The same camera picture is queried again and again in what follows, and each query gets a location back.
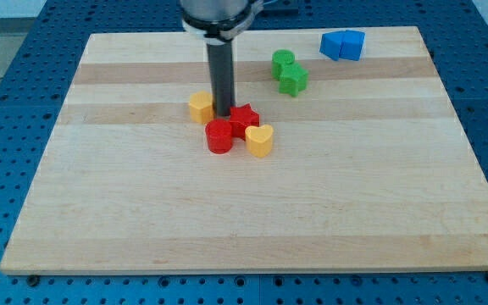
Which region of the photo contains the red cylinder block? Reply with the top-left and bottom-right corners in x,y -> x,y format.
205,119 -> 233,154

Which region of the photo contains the red star block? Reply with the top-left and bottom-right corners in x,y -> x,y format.
229,103 -> 260,141

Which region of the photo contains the yellow heart block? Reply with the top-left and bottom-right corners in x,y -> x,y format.
245,125 -> 274,158

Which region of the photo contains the yellow hexagon block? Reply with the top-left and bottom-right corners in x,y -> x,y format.
188,91 -> 214,125

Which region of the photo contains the green star block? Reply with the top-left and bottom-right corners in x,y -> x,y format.
279,63 -> 309,97

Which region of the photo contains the green cylinder block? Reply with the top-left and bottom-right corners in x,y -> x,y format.
271,49 -> 295,80

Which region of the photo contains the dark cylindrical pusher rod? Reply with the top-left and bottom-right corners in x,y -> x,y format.
207,42 -> 236,117

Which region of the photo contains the light wooden board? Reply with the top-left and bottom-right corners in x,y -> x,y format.
0,26 -> 488,275

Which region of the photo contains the blue cube block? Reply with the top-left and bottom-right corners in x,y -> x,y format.
339,30 -> 365,61

